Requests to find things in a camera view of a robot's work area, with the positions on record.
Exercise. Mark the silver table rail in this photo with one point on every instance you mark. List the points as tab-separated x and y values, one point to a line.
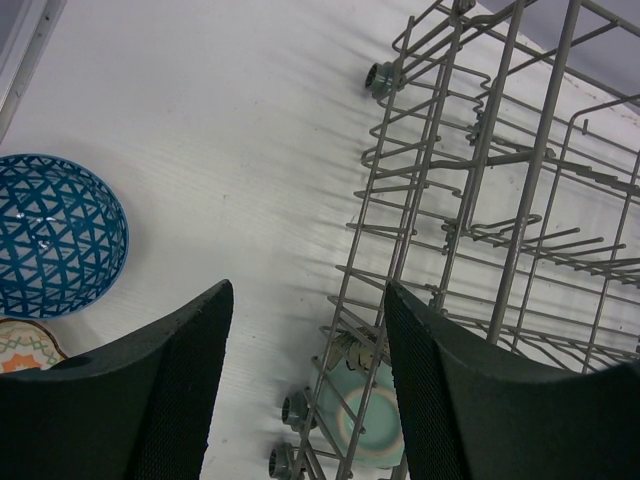
26	28

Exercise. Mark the grey wire dish rack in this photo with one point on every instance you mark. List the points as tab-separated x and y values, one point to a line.
503	191

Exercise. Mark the white bowl red pattern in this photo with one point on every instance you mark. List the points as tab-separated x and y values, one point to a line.
64	237

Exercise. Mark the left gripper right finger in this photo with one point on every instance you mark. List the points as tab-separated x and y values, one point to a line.
472	410

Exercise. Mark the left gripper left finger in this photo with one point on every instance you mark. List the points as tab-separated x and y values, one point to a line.
139	407

